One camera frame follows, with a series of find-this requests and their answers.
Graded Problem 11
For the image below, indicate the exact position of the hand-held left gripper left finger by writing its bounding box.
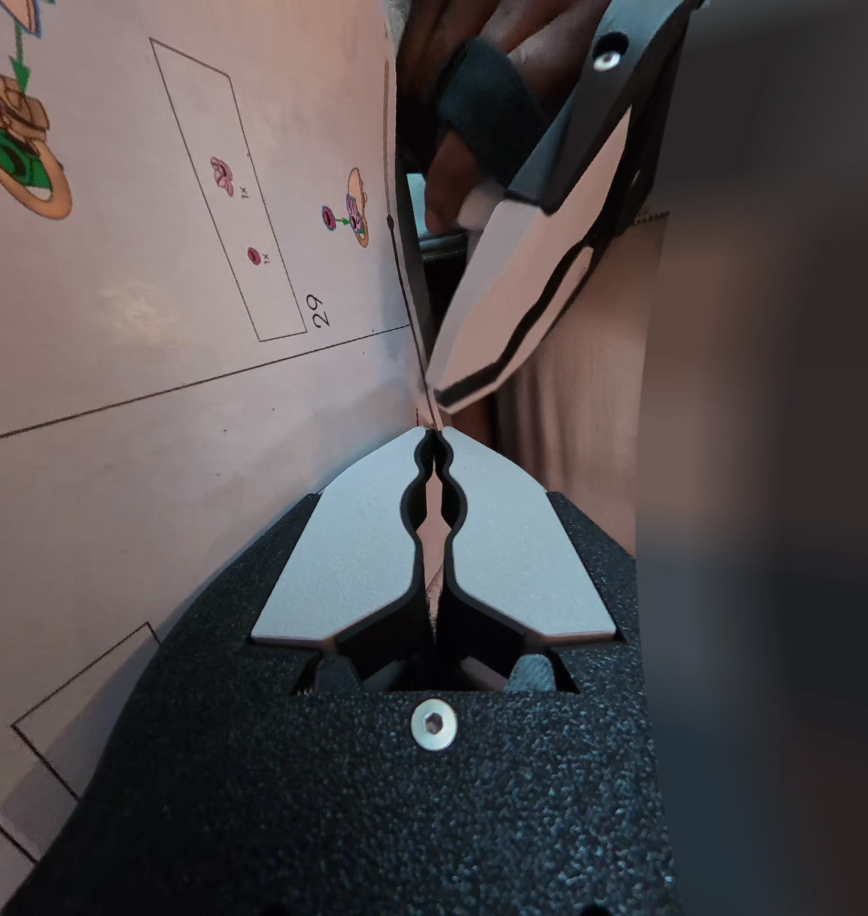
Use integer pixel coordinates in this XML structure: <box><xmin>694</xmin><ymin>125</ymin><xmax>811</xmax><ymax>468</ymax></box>
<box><xmin>250</xmin><ymin>427</ymin><xmax>438</xmax><ymax>674</ymax></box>

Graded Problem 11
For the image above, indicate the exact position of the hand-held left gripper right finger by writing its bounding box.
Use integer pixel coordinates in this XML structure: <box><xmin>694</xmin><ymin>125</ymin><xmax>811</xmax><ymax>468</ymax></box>
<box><xmin>434</xmin><ymin>427</ymin><xmax>619</xmax><ymax>674</ymax></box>

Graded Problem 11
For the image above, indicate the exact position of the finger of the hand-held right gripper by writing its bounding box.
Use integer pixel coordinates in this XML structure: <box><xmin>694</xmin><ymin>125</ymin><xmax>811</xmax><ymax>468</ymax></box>
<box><xmin>427</xmin><ymin>104</ymin><xmax>635</xmax><ymax>396</ymax></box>
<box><xmin>437</xmin><ymin>243</ymin><xmax>599</xmax><ymax>417</ymax></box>

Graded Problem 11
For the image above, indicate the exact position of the white instruction booklet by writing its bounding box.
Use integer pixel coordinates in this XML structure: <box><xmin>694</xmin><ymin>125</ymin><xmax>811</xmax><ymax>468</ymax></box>
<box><xmin>0</xmin><ymin>0</ymin><xmax>451</xmax><ymax>916</ymax></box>

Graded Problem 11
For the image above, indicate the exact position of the person's right hand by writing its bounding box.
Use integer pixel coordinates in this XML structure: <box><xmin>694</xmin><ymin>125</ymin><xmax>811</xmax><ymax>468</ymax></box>
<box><xmin>398</xmin><ymin>0</ymin><xmax>610</xmax><ymax>235</ymax></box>

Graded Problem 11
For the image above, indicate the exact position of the beige cloth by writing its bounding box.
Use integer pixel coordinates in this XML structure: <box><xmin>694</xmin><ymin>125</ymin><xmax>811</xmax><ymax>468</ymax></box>
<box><xmin>497</xmin><ymin>211</ymin><xmax>667</xmax><ymax>555</ymax></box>

